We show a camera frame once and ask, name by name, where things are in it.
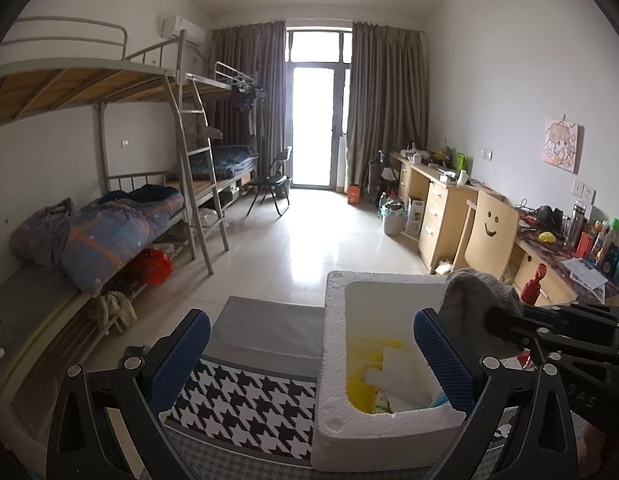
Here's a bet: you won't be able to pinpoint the grey curtain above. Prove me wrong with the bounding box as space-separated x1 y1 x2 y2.
345 21 431 197
209 21 290 182

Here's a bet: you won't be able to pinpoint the dark hanging clothes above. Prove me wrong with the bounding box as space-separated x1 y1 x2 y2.
228 85 263 136

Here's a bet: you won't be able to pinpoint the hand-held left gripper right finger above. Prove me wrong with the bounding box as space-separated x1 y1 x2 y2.
413 307 590 480

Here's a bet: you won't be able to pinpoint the white papers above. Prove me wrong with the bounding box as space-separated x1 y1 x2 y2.
559 257 608 291

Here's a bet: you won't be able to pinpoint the metal bed ladder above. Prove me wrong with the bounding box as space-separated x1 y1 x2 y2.
164 75 230 276

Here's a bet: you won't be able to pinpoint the black headphones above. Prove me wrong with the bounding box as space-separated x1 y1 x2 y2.
537 205 565 231

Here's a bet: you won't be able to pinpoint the blue checked bedding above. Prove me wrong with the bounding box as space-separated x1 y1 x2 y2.
189 145 258 179

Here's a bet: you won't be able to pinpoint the clear water bottle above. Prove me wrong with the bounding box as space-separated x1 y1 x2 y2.
569 200 588 249

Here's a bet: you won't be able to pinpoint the cluster of toiletry bottles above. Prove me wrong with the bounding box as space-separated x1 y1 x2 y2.
575 216 619 287

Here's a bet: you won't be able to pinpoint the metal bunk bed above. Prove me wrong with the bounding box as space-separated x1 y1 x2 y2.
0 17 231 461
176 61 268 212

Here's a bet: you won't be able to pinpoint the black folding chair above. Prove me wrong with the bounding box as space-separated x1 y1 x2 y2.
246 146 294 218

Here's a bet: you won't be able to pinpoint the grey quilt bundle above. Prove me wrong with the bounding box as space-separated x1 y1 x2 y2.
9 197 76 266

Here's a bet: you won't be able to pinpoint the wooden smiley face chair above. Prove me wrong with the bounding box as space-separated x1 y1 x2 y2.
452 191 521 284

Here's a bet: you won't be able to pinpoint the white carton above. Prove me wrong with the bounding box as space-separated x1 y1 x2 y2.
404 196 425 239

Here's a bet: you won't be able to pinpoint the blue and orange quilt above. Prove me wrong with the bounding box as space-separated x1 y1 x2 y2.
62 197 153 295

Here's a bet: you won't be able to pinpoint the beige cloth bundle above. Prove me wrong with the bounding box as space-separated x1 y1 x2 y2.
86 290 138 336

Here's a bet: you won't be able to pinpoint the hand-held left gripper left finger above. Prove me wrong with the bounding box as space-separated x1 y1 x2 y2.
46 308 211 480

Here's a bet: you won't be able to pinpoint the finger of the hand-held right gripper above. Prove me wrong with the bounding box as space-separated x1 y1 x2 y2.
484 317 619 413
484 302 619 337

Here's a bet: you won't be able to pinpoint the white lotion pump bottle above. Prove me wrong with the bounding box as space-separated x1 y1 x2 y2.
520 262 548 309

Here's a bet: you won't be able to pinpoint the glass balcony door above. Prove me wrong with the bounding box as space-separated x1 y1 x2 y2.
285 29 353 193

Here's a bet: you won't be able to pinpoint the pink wall picture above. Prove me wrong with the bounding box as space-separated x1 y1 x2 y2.
542 117 585 175

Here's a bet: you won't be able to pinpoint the wooden desk with drawers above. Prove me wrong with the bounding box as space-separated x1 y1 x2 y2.
389 152 496 274

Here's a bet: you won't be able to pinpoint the white air conditioner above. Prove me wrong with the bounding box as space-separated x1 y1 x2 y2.
162 15 208 49

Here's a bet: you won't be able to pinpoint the metal bucket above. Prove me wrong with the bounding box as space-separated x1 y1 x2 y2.
381 197 409 236

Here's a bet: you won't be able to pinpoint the yellow foam fruit net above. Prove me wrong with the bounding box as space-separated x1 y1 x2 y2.
346 339 408 414

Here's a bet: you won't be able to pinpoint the houndstooth tablecloth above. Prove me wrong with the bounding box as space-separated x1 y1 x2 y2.
156 295 520 480

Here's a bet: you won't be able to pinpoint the red plastic bag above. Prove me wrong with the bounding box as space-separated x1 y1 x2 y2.
134 249 174 286

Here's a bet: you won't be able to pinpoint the white foam box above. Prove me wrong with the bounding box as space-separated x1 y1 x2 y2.
312 270 467 473

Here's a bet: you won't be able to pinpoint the dark blue quilt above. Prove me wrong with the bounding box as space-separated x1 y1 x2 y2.
96 184 185 234

